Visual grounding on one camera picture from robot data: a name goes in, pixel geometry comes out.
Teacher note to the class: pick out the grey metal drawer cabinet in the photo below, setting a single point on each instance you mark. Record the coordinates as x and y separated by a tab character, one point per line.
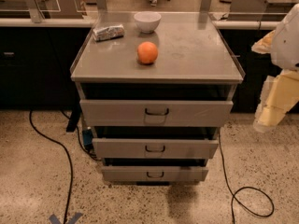
193	64

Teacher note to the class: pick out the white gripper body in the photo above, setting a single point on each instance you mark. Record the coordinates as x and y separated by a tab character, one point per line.
287	42

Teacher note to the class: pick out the silver foil snack bag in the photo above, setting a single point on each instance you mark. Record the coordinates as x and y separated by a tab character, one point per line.
107	33

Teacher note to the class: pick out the blue power box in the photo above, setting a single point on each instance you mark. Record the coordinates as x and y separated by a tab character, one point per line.
87	137

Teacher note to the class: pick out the white ceramic bowl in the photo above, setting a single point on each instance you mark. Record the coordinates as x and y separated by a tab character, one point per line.
147	21

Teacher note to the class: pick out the blue tape floor marker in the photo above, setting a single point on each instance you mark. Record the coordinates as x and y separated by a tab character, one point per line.
73	220

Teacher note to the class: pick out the grey bottom drawer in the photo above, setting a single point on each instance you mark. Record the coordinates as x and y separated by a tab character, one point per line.
154	173

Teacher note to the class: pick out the grey drawer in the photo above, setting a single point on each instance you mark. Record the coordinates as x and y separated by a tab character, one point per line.
154	148
155	113
154	173

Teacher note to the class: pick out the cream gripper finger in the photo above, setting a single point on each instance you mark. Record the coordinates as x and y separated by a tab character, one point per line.
278	96
263	46

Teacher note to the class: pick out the orange fruit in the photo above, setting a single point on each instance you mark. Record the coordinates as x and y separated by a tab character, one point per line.
147	52

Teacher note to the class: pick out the grey top drawer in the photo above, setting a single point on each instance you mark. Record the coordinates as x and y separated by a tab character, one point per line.
155	113

